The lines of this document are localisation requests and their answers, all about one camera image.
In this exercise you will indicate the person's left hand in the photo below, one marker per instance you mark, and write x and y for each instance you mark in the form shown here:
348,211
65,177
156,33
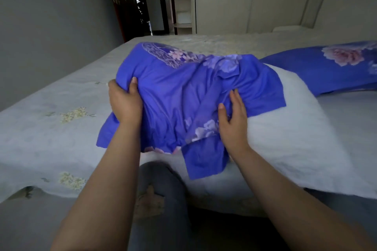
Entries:
123,103

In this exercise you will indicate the person's right hand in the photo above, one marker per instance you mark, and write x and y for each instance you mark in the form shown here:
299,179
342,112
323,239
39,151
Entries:
234,130

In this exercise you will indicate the person's left thumb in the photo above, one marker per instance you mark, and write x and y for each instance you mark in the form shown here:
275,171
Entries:
134,84

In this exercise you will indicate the person's right thumb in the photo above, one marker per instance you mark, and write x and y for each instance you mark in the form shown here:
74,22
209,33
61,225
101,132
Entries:
223,115

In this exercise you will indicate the person's right middle finger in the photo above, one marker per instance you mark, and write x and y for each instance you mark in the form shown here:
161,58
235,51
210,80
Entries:
239,102

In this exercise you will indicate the blue floral pillowcase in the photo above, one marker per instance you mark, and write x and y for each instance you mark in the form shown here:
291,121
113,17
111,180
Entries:
188,95

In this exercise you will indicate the white pillow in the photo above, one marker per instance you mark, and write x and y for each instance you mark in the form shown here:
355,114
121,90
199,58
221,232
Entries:
294,142

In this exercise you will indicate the person's right forearm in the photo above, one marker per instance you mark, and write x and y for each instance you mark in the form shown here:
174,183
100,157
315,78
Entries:
297,203

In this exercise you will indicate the person's left forearm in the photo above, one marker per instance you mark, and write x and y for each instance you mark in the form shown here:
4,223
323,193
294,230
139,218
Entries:
100,195

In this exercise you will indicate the white floral bed sheet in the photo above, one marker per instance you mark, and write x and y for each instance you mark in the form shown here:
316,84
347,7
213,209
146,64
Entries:
59,118

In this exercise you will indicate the dark wooden door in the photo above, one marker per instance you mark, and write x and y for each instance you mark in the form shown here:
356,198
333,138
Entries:
123,0

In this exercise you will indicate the blue floral covered pillow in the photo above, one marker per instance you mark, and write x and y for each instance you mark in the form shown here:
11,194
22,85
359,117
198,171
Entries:
327,68

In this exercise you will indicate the white open shelf unit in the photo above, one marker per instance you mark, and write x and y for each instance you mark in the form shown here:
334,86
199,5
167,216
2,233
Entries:
182,0

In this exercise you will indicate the person's blue ripped jeans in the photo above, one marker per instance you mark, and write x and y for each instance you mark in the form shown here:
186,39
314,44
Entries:
165,209

